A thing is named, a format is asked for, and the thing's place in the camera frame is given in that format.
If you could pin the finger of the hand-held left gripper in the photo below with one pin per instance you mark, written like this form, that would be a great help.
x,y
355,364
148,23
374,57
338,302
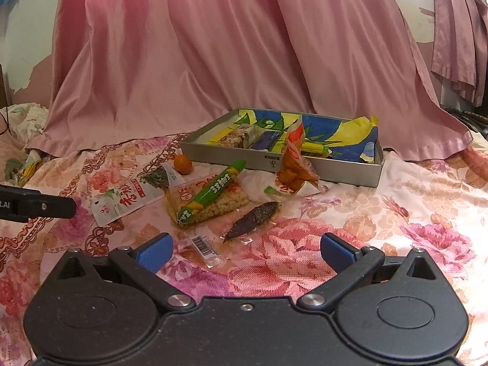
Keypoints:
x,y
53,207

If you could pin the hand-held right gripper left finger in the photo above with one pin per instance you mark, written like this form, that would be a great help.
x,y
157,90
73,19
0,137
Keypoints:
x,y
154,253

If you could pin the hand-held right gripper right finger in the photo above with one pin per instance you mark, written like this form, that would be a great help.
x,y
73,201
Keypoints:
x,y
335,253

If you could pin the clear barcode packet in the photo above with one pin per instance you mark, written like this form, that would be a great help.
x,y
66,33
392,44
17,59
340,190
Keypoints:
x,y
204,246

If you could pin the white green snack packet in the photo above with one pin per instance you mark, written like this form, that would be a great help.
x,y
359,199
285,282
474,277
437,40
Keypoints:
x,y
122,202

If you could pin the grey tray box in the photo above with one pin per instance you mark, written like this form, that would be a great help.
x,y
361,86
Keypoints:
x,y
343,173

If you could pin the green corn sausage packet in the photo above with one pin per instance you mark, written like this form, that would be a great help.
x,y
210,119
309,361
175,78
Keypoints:
x,y
213,190

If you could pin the clear rice cracker packet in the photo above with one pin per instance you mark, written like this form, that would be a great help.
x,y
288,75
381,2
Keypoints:
x,y
228,204

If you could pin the dark dried snack packet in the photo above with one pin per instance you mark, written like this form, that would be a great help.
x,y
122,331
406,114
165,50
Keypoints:
x,y
251,217

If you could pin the orange red snack packet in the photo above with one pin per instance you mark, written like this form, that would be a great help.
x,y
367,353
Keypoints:
x,y
295,167

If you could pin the dark blue snack packet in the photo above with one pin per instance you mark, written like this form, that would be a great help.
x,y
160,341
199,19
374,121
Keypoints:
x,y
267,141

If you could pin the brown nut bar packet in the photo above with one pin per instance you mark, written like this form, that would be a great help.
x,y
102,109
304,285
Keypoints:
x,y
238,137

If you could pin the small orange fruit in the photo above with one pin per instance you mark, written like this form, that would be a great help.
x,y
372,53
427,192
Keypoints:
x,y
183,164

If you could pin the crumpled floral cloth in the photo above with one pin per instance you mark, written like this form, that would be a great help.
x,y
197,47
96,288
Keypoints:
x,y
26,118

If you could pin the floral bed sheet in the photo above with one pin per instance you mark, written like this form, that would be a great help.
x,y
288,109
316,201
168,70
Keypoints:
x,y
419,206

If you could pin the blue yellow printed paper lining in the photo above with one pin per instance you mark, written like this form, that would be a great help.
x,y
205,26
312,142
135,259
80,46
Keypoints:
x,y
324,125

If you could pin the large pink curtain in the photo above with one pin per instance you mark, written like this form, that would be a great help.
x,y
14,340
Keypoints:
x,y
190,45

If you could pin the mauve curtain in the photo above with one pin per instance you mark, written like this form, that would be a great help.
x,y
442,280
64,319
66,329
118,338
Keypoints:
x,y
457,45

